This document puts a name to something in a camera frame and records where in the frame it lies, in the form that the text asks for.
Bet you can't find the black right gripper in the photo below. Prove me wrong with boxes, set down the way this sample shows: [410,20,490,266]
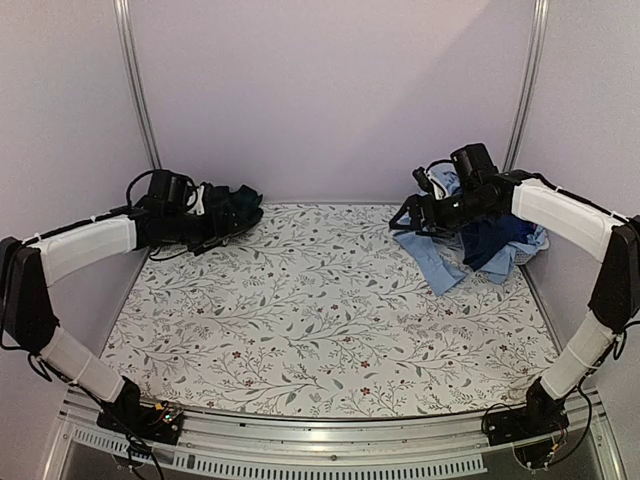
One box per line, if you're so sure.
[392,187,497,239]

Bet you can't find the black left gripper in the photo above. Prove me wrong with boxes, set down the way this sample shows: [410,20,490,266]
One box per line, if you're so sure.
[165,202,252,256]

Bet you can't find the navy blue t-shirt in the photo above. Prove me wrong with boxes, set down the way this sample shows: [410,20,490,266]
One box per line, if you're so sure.
[460,215,535,276]

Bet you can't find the white plastic laundry basket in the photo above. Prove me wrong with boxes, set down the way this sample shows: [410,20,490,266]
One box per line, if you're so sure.
[514,246,538,266]

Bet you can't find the dark green plaid garment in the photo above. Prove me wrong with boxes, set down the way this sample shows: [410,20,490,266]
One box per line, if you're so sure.
[204,183,265,236]

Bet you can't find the light blue shirt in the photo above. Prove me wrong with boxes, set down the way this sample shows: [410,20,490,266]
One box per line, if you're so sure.
[391,165,549,296]

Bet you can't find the floral patterned table cloth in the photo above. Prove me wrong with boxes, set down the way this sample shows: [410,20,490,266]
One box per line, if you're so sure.
[102,205,556,418]

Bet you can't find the right robot arm white sleeves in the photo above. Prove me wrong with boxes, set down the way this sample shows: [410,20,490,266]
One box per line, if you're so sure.
[449,143,640,416]

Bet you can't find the robot arm white sleeves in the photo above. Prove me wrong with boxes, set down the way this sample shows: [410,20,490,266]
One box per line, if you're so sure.
[0,170,211,404]
[449,143,640,416]

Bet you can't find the left robot arm white sleeves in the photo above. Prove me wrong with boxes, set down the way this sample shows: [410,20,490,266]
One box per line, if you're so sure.
[0,170,211,404]

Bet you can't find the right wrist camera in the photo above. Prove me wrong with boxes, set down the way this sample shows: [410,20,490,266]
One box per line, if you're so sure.
[412,167,448,200]

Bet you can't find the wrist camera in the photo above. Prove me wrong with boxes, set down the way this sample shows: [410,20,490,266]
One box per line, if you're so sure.
[412,167,448,200]
[187,183,206,216]

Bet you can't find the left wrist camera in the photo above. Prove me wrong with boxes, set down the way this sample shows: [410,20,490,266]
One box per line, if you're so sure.
[187,183,206,216]

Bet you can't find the right aluminium frame post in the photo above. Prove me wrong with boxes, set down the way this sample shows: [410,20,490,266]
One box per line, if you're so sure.
[503,0,550,170]

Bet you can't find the aluminium frame post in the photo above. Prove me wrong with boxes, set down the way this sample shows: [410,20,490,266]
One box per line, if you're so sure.
[113,0,162,169]
[503,0,550,170]

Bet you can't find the aluminium front rail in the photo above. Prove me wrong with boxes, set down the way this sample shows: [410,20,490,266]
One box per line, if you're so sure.
[43,389,631,479]

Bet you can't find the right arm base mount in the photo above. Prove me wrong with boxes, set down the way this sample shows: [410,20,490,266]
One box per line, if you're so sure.
[481,379,569,470]

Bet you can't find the left aluminium frame post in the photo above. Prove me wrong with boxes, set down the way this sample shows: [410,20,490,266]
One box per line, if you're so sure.
[113,0,162,169]

